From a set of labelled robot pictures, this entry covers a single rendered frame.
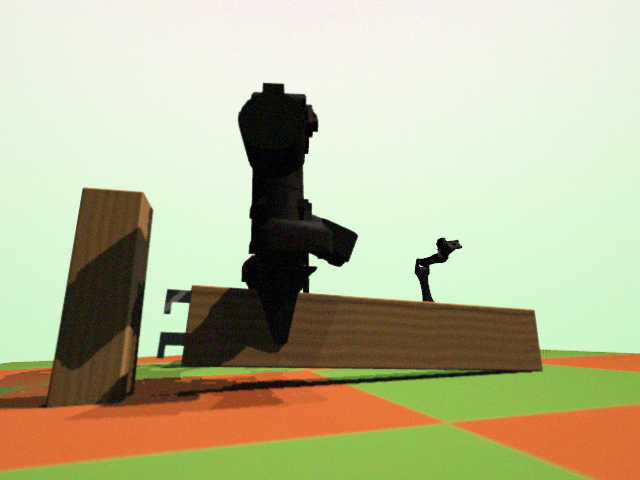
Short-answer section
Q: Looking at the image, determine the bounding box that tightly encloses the brown wooden post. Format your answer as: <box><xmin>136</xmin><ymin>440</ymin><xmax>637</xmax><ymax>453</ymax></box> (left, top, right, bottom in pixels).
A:
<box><xmin>45</xmin><ymin>187</ymin><xmax>154</xmax><ymax>408</ymax></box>

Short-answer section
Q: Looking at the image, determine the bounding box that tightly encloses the brown wooden side rail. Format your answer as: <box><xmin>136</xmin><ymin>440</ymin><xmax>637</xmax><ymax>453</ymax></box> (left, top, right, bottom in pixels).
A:
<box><xmin>157</xmin><ymin>285</ymin><xmax>543</xmax><ymax>372</ymax></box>

